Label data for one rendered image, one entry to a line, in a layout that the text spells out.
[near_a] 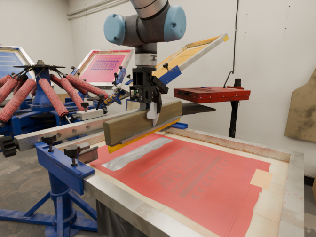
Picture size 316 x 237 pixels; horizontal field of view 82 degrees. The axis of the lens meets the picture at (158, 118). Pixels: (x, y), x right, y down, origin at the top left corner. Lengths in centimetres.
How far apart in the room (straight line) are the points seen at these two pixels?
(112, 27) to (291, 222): 60
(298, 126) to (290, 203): 201
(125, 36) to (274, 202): 58
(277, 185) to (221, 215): 23
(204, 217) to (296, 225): 17
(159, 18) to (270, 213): 52
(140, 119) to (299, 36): 216
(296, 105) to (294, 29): 79
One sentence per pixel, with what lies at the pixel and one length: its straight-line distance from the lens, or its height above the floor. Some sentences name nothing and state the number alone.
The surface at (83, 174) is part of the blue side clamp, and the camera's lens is 56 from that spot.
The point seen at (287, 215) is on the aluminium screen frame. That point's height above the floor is 99.
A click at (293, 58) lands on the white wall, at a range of 252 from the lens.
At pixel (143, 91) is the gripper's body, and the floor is 121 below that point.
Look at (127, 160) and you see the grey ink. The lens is 69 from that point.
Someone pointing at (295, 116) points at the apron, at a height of 80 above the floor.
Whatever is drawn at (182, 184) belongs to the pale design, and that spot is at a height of 95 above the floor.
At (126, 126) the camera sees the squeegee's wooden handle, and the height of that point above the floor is 111.
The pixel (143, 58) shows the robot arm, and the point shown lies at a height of 132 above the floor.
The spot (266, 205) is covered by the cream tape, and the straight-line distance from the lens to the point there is 57.
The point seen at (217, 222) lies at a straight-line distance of 48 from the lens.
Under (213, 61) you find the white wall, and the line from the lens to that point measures 271.
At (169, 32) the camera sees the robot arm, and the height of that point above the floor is 136.
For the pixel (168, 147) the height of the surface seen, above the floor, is 95.
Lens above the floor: 128
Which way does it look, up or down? 15 degrees down
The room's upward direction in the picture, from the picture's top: straight up
